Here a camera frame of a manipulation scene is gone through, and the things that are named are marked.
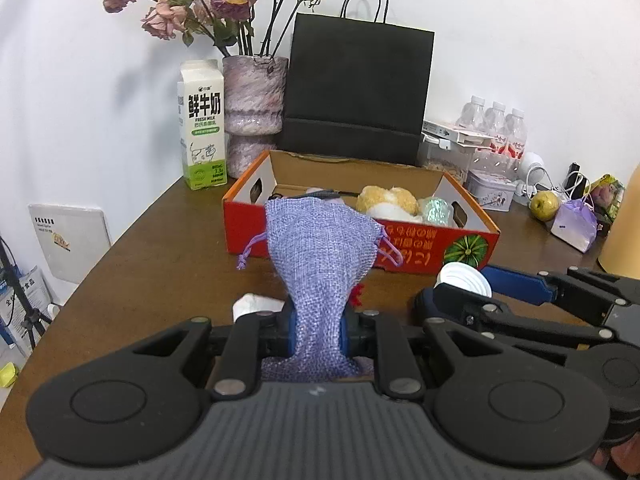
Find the yellow white plush alpaca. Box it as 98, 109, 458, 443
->
356, 185, 420, 222

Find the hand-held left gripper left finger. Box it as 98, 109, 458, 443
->
132, 309, 298, 402

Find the small white fan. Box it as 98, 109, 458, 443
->
515, 151, 548, 206

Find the flat white carton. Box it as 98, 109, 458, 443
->
421, 119, 496, 147

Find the white printed paper bag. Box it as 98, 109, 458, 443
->
10, 265, 53, 356

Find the black light stand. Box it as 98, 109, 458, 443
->
0, 232, 53, 351

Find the braided grey charging cable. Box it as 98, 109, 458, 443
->
300, 187, 351, 201

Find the white square panel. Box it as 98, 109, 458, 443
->
27, 203, 112, 286

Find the purple tissue pack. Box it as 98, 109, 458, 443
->
550, 197, 599, 253

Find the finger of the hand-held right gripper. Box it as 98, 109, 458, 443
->
481, 264, 640, 307
413, 287, 615, 349

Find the green white milk carton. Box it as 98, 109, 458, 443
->
176, 59, 228, 192

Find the purple burlap drawstring pouch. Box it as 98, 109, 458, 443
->
236, 196, 403, 381

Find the pink mottled vase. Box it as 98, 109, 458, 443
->
221, 55, 290, 181

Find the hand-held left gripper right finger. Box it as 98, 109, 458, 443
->
340, 310, 505, 402

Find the small white cloth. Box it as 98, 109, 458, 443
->
231, 292, 287, 320

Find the green pear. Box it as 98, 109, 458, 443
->
530, 191, 561, 221

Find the red cardboard box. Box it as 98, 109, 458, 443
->
222, 149, 501, 276

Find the printed tin box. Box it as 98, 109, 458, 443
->
465, 169, 518, 212

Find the white charging cable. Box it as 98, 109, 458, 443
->
537, 167, 593, 201

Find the clear food container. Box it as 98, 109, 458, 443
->
417, 135, 473, 183

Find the colourful snack packet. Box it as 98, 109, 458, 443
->
590, 174, 626, 221

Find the black paper bag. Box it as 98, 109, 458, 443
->
277, 0, 435, 167

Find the yellow thermos jug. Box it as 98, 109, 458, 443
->
597, 162, 640, 281

